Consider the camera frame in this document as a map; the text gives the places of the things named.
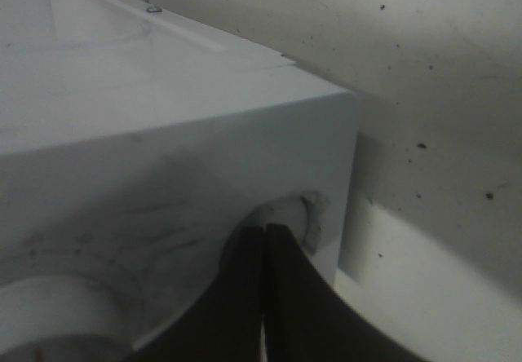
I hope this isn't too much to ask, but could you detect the upper white power knob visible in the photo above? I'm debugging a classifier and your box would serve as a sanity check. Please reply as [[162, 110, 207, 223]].
[[238, 191, 330, 256]]

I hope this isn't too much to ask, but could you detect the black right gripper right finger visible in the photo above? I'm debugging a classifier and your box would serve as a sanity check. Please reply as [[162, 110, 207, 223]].
[[263, 223, 392, 361]]

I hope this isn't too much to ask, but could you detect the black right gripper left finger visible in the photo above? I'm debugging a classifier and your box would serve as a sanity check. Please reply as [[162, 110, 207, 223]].
[[125, 227, 265, 361]]

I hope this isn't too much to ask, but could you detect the white microwave oven body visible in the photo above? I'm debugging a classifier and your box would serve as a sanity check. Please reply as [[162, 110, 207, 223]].
[[1, 0, 357, 349]]

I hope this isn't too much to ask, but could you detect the white timer knob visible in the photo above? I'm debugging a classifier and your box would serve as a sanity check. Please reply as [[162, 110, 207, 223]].
[[1, 275, 135, 361]]

